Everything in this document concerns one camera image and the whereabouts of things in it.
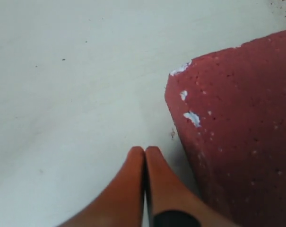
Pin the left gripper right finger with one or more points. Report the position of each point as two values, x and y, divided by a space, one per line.
170 203

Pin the red brick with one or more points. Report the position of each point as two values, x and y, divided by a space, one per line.
229 109

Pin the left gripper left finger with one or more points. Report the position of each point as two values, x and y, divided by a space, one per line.
121 203

